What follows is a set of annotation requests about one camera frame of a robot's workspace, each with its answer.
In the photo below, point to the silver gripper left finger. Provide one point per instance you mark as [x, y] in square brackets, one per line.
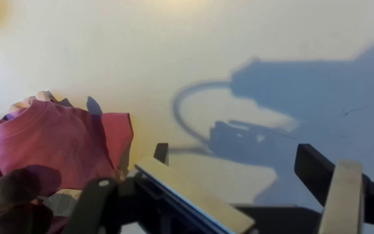
[195, 199]

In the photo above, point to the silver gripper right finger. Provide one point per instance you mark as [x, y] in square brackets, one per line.
[343, 199]

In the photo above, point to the pink shirt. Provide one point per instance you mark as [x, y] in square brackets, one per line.
[52, 138]

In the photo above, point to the beige towel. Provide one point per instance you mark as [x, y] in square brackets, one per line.
[26, 104]

